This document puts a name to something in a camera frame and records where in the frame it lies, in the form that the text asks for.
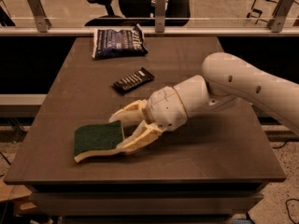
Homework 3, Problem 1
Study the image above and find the white rounded gripper body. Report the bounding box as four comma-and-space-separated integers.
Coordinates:
146, 87, 188, 132

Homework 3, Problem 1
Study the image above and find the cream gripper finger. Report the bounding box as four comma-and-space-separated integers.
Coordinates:
108, 100, 149, 128
117, 120, 164, 154

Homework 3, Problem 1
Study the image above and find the green and yellow sponge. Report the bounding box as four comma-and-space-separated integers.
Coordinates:
74, 120, 124, 162

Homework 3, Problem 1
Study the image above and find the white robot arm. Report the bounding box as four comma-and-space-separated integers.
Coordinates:
109, 52, 299, 153

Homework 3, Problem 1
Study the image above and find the black rxbar chocolate bar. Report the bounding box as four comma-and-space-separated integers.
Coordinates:
113, 67, 155, 93

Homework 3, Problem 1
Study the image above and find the blue chip bag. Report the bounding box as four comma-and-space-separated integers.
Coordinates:
92, 24, 148, 60

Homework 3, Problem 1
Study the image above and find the black office chair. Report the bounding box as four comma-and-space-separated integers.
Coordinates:
85, 0, 191, 26

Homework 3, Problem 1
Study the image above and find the cardboard box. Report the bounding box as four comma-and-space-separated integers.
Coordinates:
0, 180, 38, 215

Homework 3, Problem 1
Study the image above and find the black wheeled cart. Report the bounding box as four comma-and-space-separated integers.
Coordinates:
247, 0, 280, 24

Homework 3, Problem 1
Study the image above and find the middle metal rail bracket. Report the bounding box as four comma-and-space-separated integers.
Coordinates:
155, 0, 165, 33

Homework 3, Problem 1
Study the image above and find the metal rail bracket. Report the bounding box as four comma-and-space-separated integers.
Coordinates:
267, 0, 295, 33
155, 0, 165, 33
27, 0, 51, 33

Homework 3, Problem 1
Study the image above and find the left metal rail bracket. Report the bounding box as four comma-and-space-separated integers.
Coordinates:
27, 0, 51, 33

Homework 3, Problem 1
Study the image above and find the right metal rail bracket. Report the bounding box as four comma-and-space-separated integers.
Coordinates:
267, 0, 295, 33

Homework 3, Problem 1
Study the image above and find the black floor cable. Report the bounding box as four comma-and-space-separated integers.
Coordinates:
271, 138, 299, 224

